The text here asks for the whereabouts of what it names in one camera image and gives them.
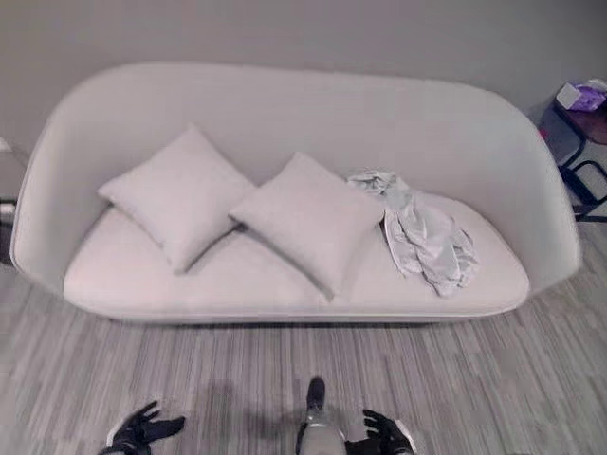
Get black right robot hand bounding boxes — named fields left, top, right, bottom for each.
left=344, top=409, right=416, bottom=455

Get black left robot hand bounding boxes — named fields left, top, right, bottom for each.
left=98, top=400, right=187, bottom=455

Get white curved sofa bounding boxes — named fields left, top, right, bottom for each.
left=9, top=60, right=582, bottom=330

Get light grey crumpled garment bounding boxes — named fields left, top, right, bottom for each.
left=345, top=166, right=481, bottom=299

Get white square cushion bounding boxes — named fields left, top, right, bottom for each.
left=228, top=151, right=385, bottom=302
left=97, top=122, right=256, bottom=275

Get dark wood side table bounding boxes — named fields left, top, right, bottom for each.
left=538, top=97, right=607, bottom=221

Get purple white tissue box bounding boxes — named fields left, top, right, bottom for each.
left=556, top=80, right=607, bottom=113

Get glass side table black frame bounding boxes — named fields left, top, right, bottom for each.
left=0, top=136, right=30, bottom=264

